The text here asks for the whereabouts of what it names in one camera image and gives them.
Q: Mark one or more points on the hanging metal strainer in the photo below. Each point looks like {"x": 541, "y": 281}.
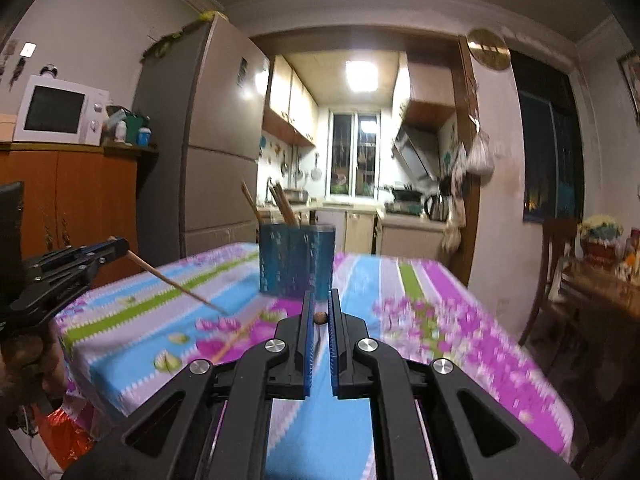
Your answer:
{"x": 316, "y": 172}

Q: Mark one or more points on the green leafy vine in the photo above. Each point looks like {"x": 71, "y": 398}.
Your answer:
{"x": 212, "y": 15}

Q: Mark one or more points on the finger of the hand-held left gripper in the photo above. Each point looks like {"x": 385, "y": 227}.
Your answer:
{"x": 65, "y": 282}
{"x": 75, "y": 252}

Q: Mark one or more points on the dark wooden side table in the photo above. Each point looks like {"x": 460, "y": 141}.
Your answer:
{"x": 605, "y": 300}

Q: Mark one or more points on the beige hanging cloth bag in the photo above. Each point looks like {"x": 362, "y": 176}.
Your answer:
{"x": 452, "y": 230}

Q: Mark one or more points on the white medicine bottle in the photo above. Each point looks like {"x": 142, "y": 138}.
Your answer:
{"x": 120, "y": 131}

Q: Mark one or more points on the cream kitchen wall cabinets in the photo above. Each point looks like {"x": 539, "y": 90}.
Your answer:
{"x": 290, "y": 105}

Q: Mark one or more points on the orange wooden cabinet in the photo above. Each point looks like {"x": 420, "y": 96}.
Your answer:
{"x": 85, "y": 195}

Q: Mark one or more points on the blue perforated utensil holder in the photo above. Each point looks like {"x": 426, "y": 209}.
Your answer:
{"x": 280, "y": 260}

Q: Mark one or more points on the potted flower plant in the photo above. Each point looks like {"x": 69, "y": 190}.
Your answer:
{"x": 600, "y": 240}

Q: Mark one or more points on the silver range hood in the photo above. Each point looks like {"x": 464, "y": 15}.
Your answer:
{"x": 415, "y": 152}

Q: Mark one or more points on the kitchen window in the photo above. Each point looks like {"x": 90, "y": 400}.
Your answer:
{"x": 356, "y": 152}

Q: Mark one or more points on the white microwave oven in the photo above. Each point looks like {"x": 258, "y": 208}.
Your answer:
{"x": 55, "y": 110}

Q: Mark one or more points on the white wall switch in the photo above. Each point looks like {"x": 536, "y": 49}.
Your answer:
{"x": 27, "y": 49}

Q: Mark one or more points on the gas stove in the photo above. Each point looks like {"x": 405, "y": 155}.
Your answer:
{"x": 402, "y": 206}

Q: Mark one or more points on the framed wall picture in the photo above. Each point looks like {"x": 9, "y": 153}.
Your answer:
{"x": 631, "y": 85}

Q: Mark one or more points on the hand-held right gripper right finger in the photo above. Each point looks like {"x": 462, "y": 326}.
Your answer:
{"x": 334, "y": 340}

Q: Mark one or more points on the small black white ornament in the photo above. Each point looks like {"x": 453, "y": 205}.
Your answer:
{"x": 48, "y": 69}

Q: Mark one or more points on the person's left hand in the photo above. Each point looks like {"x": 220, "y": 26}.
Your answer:
{"x": 25, "y": 365}

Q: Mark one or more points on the floral striped tablecloth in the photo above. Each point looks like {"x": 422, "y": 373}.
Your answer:
{"x": 425, "y": 335}

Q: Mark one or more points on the dark wooden chair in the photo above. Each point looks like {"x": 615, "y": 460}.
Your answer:
{"x": 552, "y": 240}

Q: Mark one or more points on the white hanging plastic bag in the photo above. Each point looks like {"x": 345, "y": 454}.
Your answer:
{"x": 481, "y": 157}

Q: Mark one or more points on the kitchen ceiling light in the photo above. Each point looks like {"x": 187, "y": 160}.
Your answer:
{"x": 361, "y": 76}

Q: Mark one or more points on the black wok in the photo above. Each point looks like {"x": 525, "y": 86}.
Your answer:
{"x": 402, "y": 193}

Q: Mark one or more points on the cream kitchen base cabinets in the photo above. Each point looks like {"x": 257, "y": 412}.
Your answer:
{"x": 360, "y": 230}

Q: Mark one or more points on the dark room window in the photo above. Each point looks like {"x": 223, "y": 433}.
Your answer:
{"x": 547, "y": 140}

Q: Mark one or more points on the orange red plastic bag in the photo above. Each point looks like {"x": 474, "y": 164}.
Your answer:
{"x": 65, "y": 435}

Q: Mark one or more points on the silver refrigerator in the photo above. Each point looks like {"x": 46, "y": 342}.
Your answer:
{"x": 220, "y": 135}

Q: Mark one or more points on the pale folded packet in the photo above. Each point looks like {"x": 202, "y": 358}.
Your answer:
{"x": 114, "y": 116}

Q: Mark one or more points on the silver countertop appliance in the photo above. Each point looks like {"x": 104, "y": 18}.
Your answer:
{"x": 295, "y": 195}

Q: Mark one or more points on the pink box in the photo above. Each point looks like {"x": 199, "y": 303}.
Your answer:
{"x": 6, "y": 127}

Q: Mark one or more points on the steel electric kettle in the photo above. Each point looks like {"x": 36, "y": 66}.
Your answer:
{"x": 436, "y": 207}

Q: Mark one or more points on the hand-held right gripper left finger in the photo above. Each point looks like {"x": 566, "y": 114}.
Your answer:
{"x": 310, "y": 340}

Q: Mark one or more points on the round gold wall clock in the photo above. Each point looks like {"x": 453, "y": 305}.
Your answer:
{"x": 487, "y": 49}

